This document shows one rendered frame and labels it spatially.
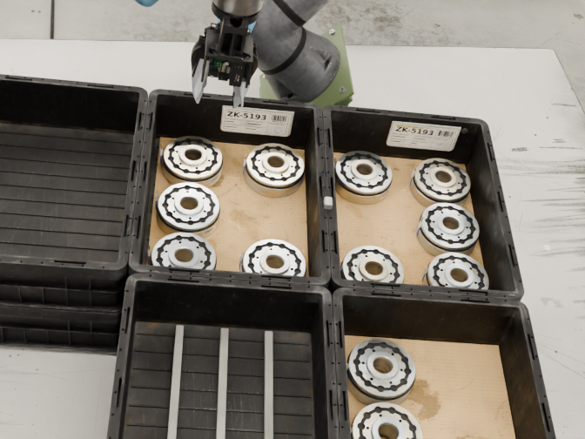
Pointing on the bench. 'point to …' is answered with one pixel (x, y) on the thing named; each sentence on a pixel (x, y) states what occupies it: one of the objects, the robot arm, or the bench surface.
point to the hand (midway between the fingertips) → (217, 96)
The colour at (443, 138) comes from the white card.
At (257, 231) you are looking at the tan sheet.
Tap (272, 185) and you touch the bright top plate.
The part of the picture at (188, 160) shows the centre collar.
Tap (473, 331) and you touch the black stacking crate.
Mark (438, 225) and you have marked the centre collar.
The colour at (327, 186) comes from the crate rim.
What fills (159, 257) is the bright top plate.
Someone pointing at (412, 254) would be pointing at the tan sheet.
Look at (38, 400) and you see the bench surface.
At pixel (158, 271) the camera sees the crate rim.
